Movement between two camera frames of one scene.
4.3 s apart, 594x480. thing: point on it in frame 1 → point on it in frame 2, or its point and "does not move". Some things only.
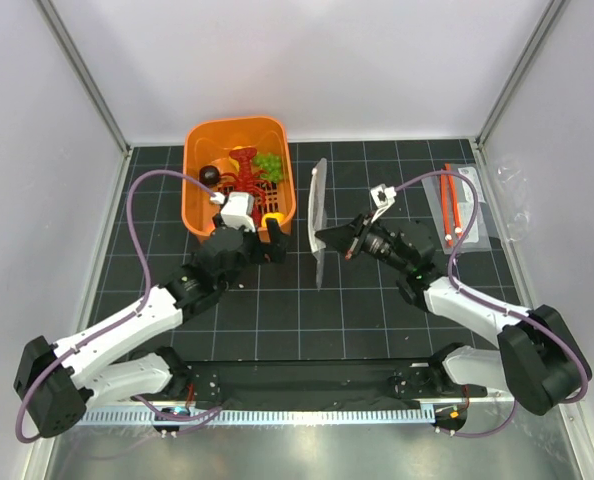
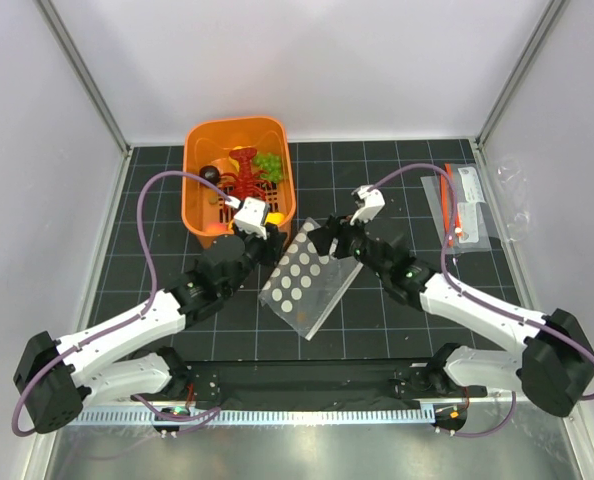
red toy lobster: [246, 180] does not move
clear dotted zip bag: [317, 213] → [305, 286]
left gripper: [273, 251] does not move
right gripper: [344, 238] does not move
